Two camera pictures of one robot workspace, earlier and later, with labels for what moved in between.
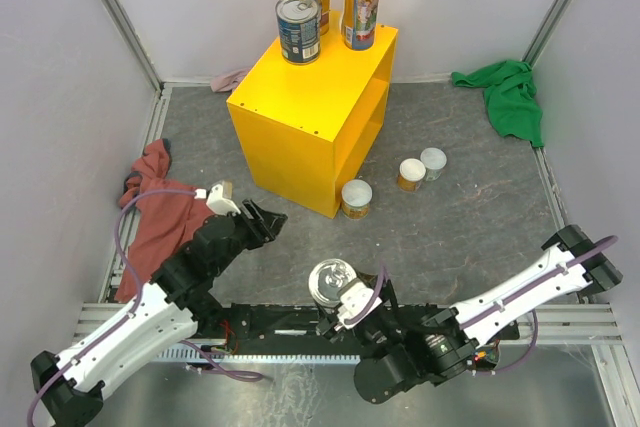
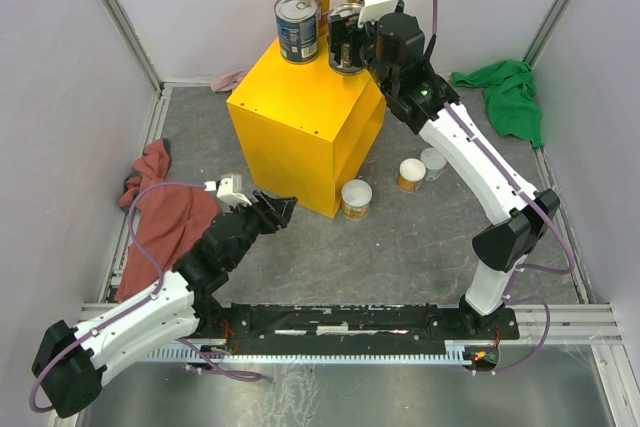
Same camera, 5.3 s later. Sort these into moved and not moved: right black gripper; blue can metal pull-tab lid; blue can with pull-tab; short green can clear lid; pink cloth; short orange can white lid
Moved: blue can with pull-tab; right black gripper
Not moved: short orange can white lid; blue can metal pull-tab lid; short green can clear lid; pink cloth
